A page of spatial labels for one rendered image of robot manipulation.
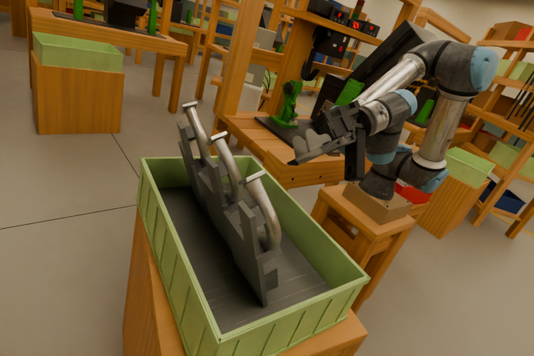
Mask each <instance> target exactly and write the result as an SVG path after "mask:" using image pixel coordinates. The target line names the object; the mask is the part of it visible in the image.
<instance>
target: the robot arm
mask: <svg viewBox="0 0 534 356"><path fill-rule="evenodd" d="M498 61H499V58H498V54H497V52H495V51H494V50H492V49H488V48H484V47H482V46H475V45H471V44H463V43H459V42H455V41H449V40H435V41H429V42H426V43H423V44H420V45H418V46H416V47H415V48H412V49H411V50H409V51H407V52H406V53H405V54H404V55H403V56H402V57H401V58H400V59H399V60H398V63H397V65H396V66H394V67H393V68H392V69H390V70H389V71H388V72H387V73H385V74H384V75H383V76H382V77H381V78H380V79H379V80H378V81H376V82H375V83H374V84H373V85H371V86H370V87H369V88H368V89H366V90H365V91H364V92H363V93H361V94H360V95H359V96H358V97H357V98H356V99H355V100H353V101H352V102H351V103H350V104H348V105H345V106H343V105H341V106H333V107H332V108H331V109H330V110H329V111H326V112H323V113H322V114H320V115H319V116H317V118H316V119H315V120H314V121H311V122H309V123H308V124H309V126H310V127H311V129H306V130H305V132H304V135H305V140H306V141H305V140H304V139H303V138H302V137H300V136H295V137H294V138H293V139H292V143H293V148H294V152H295V159H294V160H291V161H289V162H287V165H292V166H297V165H299V164H303V163H306V162H308V161H310V160H312V159H314V158H317V157H319V156H321V155H323V154H325V153H329V152H332V151H334V150H336V149H339V148H342V147H343V146H345V169H344V180H345V181H350V182H354V181H359V180H360V181H359V183H358V186H359V187H360V188H361V189H362V190H363V191H364V192H366V193H367V194H369V195H371V196H373V197H375V198H378V199H382V200H391V199H392V198H393V196H394V192H395V186H396V181H397V178H399V179H401V180H403V181H404V182H406V183H407V184H410V185H412V186H413V187H414V188H417V190H420V191H422V192H424V193H426V194H430V193H432V192H433V191H434V190H435V189H437V187H438V186H439V185H441V183H442V182H443V181H444V180H445V179H446V177H447V175H448V174H449V170H447V168H445V167H446V164H447V162H446V160H445V158H444V157H445V155H446V152H447V150H448V148H449V145H450V143H451V141H452V138H453V137H454V135H455V131H456V130H457V128H458V126H459V123H460V121H461V119H462V116H463V114H464V112H465V109H466V107H467V105H468V102H469V101H470V99H472V98H473V97H475V96H477V95H478V93H479V92H481V91H485V90H486V89H487V88H488V87H489V86H490V84H491V82H492V80H493V78H494V76H495V74H496V71H497V66H498ZM424 76H430V77H433V78H436V79H439V83H438V86H437V87H438V89H439V91H440V94H439V98H438V101H437V103H436V105H435V109H434V111H433V114H432V116H431V120H430V122H429V124H428V127H427V130H426V133H425V135H424V139H423V140H422V143H421V146H420V149H419V150H417V151H415V152H414V153H412V151H413V148H412V147H410V146H408V145H405V144H402V143H399V140H400V136H401V131H402V129H403V127H404V121H405V119H406V118H410V117H411V116H412V115H413V114H414V113H415V112H416V109H417V101H416V97H415V95H414V94H413V93H412V92H410V91H408V90H405V88H406V87H407V86H408V85H409V84H410V83H412V82H413V81H417V80H419V79H421V78H423V77H424ZM319 126H320V127H319ZM366 157H367V158H368V160H369V161H371V162H372V165H371V168H370V170H369V171H368V172H367V173H366V174H365V160H366Z"/></svg>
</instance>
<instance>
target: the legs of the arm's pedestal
mask: <svg viewBox="0 0 534 356"><path fill-rule="evenodd" d="M310 216H311V217H312V218H313V219H314V220H315V221H316V222H317V223H318V224H319V225H320V226H321V227H322V228H323V229H324V230H325V231H326V232H327V233H328V234H329V235H330V236H331V237H332V238H333V239H334V240H335V241H336V242H337V243H338V244H339V245H340V247H341V248H343V249H344V250H345V251H346V252H347V254H348V255H349V256H350V257H351V258H352V259H353V260H354V261H355V262H356V263H357V264H358V265H359V266H360V267H361V268H362V269H363V270H364V271H365V273H366V274H367V275H368V276H369V277H370V278H371V279H370V282H369V283H368V284H365V285H363V287H362V289H361V291H360V293H359V294H358V296H357V297H356V299H355V301H354V302H353V304H352V305H351V307H350V308H351V310H352V311H353V313H354V314H355V315H356V314H357V312H358V310H359V308H360V307H361V306H362V304H363V302H364V301H365V299H366V297H367V296H368V295H369V293H370V291H371V289H372V288H373V286H374V285H375V283H376V282H377V279H378V278H379V276H380V275H381V273H382V272H383V270H384V269H385V267H386V266H387V264H388V262H389V260H390V259H391V257H392V256H393V254H394V253H395V251H396V249H397V247H398V246H399V245H400V243H401V241H402V240H403V238H404V236H405V235H406V234H407V232H408V230H409V228H408V229H407V230H403V231H401V232H399V233H396V234H393V235H391V236H388V237H387V238H383V239H381V240H379V241H377V242H371V241H370V240H369V239H368V238H367V237H366V236H365V235H364V234H362V233H361V232H360V231H358V233H357V235H355V234H354V233H353V232H352V231H351V228H352V226H353V225H352V224H350V223H349V222H348V221H347V220H346V219H345V218H343V217H342V216H341V215H340V214H339V213H338V212H337V211H336V210H335V209H334V208H332V207H331V206H330V205H329V204H328V203H326V202H325V201H324V200H323V199H321V198H320V197H319V196H318V199H317V200H316V202H315V206H314V207H313V209H312V212H311V214H310Z"/></svg>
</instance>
